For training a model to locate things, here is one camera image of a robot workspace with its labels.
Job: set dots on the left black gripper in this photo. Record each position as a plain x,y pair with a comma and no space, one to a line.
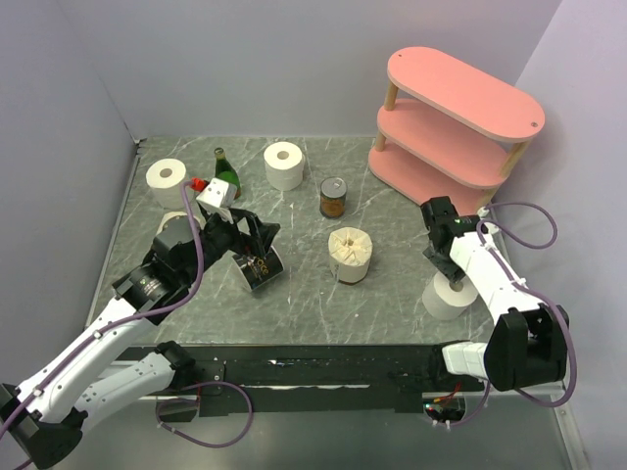
261,234

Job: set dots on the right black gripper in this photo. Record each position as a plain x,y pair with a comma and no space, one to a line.
452,271

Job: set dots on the white paper towel roll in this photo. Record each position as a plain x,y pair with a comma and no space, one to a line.
164,178
284,165
446,300

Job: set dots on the cream paper roll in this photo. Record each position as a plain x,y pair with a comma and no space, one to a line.
350,251

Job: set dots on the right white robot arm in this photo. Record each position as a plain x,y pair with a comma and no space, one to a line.
530,342

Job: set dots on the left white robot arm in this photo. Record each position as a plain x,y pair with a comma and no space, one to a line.
48,413

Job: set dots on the pink three-tier shelf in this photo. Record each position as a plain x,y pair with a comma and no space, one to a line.
449,129

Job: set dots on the black wrapped paper roll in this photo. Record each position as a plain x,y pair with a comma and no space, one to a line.
254,272

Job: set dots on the green glass bottle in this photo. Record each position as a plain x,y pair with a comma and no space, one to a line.
225,171

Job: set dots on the brown glass jar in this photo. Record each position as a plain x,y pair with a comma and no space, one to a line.
333,192

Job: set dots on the printed wrapped paper roll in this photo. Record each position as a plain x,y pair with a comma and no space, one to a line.
170,220

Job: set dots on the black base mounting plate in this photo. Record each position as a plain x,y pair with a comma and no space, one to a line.
299,378

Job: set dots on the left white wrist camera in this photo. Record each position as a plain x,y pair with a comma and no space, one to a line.
217,195

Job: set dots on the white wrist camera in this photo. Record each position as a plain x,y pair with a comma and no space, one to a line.
485,213
217,195

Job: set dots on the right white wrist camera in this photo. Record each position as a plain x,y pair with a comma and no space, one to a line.
485,213

